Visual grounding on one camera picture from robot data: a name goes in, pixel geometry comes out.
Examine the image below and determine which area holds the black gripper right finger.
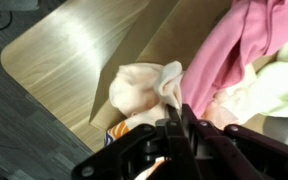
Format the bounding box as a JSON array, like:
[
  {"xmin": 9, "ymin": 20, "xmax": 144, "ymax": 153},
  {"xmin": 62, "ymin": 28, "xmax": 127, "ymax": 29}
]
[{"xmin": 179, "ymin": 103, "xmax": 288, "ymax": 180}]

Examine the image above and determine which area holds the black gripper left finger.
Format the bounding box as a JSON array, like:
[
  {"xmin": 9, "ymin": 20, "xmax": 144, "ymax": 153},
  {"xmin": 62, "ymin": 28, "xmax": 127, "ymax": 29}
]
[{"xmin": 71, "ymin": 104, "xmax": 202, "ymax": 180}]

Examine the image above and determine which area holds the peach t-shirt with orange print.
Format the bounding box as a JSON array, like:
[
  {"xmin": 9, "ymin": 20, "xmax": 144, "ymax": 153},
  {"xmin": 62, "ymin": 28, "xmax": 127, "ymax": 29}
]
[{"xmin": 103, "ymin": 60, "xmax": 252, "ymax": 180}]

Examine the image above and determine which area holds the pink t-shirt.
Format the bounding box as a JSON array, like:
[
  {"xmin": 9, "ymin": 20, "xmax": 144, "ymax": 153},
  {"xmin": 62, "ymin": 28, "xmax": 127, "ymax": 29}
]
[{"xmin": 180, "ymin": 0, "xmax": 288, "ymax": 120}]

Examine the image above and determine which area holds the large brown cardboard box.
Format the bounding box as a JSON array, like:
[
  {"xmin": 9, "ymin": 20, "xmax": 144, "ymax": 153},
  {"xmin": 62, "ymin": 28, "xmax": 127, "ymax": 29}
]
[{"xmin": 89, "ymin": 0, "xmax": 279, "ymax": 135}]

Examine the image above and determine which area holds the light green t-shirt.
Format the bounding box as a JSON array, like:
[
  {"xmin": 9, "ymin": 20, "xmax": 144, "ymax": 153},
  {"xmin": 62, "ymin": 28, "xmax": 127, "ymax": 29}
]
[{"xmin": 229, "ymin": 31, "xmax": 288, "ymax": 119}]

